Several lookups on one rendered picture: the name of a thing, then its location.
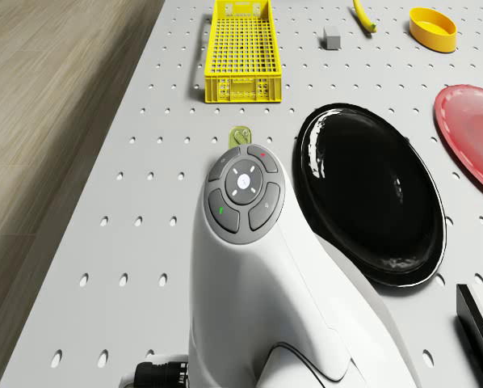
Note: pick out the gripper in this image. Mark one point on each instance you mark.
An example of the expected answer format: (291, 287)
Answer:
(160, 372)

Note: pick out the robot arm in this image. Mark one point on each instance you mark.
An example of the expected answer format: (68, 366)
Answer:
(261, 283)

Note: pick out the black plate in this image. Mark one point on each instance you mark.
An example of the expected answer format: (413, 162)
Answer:
(370, 194)

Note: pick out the black stove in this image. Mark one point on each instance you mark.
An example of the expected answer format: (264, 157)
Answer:
(481, 323)

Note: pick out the yellow basket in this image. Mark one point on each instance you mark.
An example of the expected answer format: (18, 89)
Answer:
(241, 48)

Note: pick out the grey cube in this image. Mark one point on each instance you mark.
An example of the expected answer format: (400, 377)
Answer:
(331, 38)

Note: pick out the red plate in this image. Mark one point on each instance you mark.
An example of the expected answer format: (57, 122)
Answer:
(473, 129)

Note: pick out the banana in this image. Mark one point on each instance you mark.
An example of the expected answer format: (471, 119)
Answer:
(364, 18)

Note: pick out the yellow bowl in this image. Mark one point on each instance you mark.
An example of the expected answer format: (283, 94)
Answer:
(433, 30)

